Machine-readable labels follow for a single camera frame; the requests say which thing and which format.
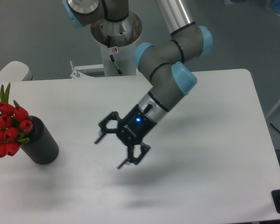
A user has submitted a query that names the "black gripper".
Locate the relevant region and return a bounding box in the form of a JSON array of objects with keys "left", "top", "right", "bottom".
[{"left": 94, "top": 103, "right": 157, "bottom": 170}]

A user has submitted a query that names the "red tulip bouquet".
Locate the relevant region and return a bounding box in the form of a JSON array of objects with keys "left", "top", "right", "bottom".
[{"left": 0, "top": 84, "right": 35, "bottom": 158}]

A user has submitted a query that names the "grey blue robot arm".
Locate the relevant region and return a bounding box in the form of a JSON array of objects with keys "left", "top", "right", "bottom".
[{"left": 63, "top": 0, "right": 213, "bottom": 164}]

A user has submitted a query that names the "black ribbed cylindrical vase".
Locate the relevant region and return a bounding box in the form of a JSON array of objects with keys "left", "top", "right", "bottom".
[{"left": 20, "top": 116, "right": 59, "bottom": 165}]

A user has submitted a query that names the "white chair armrest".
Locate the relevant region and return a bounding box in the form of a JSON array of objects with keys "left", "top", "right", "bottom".
[{"left": 0, "top": 61, "right": 35, "bottom": 83}]

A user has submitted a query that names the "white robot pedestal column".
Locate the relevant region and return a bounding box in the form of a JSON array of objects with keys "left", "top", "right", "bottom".
[{"left": 91, "top": 11, "right": 142, "bottom": 77}]

